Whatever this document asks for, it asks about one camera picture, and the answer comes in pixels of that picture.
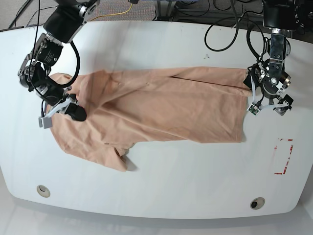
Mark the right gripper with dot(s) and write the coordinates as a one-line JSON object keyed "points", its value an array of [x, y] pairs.
{"points": [[35, 77]]}

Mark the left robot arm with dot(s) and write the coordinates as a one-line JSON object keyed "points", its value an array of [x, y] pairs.
{"points": [[279, 17]]}

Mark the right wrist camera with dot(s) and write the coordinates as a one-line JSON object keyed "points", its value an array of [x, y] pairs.
{"points": [[45, 122]]}

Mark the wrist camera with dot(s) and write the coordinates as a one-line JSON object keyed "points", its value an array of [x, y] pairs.
{"points": [[45, 122], [253, 109]]}

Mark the right table grommet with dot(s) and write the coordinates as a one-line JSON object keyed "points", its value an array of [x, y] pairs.
{"points": [[257, 203]]}

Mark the table grommet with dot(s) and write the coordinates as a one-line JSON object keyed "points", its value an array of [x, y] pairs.
{"points": [[257, 203], [43, 191]]}

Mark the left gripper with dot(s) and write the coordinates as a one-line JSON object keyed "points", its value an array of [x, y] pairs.
{"points": [[268, 92]]}

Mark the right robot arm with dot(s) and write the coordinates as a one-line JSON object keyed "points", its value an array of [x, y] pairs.
{"points": [[60, 28]]}

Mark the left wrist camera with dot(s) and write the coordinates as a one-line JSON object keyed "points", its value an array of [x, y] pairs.
{"points": [[253, 109]]}

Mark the red tape rectangle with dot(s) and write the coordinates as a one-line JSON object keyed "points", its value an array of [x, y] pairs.
{"points": [[281, 156]]}

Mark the left table grommet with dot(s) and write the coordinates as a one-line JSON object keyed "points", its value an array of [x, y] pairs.
{"points": [[43, 191]]}

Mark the peach t-shirt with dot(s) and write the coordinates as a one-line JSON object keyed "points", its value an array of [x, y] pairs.
{"points": [[201, 104]]}

